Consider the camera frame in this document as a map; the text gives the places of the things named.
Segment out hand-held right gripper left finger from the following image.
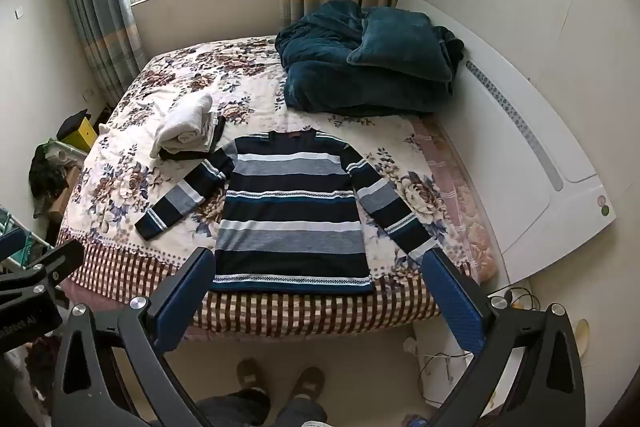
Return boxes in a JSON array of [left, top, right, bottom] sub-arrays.
[[50, 247, 217, 427]]

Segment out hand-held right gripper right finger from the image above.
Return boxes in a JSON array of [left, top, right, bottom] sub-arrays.
[[421, 249, 586, 427]]

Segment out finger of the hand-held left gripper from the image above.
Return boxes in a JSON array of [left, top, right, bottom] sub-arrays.
[[0, 227, 26, 264], [0, 239, 85, 293]]

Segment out striped knit sweater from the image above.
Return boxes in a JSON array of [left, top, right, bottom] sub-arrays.
[[135, 131, 443, 295]]

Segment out pile of dark clothes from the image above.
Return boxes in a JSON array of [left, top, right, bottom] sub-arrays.
[[28, 142, 68, 218]]

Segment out cream folded clothes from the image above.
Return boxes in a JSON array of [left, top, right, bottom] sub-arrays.
[[150, 91, 217, 159]]

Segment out teal storage rack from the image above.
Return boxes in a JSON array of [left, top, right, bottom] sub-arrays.
[[0, 207, 56, 270]]

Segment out cardboard box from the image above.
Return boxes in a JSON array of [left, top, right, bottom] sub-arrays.
[[47, 164, 83, 215]]

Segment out pink quilted mattress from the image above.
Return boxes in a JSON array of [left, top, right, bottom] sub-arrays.
[[412, 114, 501, 285]]

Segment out brown slipper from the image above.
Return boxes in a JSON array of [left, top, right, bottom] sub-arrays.
[[236, 358, 273, 395], [290, 367, 326, 400]]

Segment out white plastic package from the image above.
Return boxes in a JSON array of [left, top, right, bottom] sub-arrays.
[[47, 139, 83, 162]]

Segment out floral blanket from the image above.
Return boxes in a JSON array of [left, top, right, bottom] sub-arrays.
[[55, 36, 501, 343]]

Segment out yellow box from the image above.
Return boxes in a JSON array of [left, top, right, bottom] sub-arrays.
[[62, 117, 98, 152]]

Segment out dark garment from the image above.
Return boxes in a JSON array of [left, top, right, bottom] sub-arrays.
[[56, 109, 90, 140]]

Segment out person's right leg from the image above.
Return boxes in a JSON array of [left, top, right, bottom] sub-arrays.
[[272, 397, 328, 427]]

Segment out black folded garment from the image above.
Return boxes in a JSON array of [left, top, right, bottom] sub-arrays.
[[157, 116, 227, 160]]

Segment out white satin folded garment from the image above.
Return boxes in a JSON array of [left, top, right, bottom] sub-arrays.
[[201, 114, 221, 148]]

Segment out white headboard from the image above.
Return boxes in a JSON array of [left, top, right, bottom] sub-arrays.
[[395, 0, 617, 288]]

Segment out teal plush blanket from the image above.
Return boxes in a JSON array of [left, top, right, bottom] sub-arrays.
[[275, 1, 466, 118]]

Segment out teal plush pillow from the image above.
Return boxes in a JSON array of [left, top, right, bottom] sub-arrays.
[[347, 9, 453, 82]]

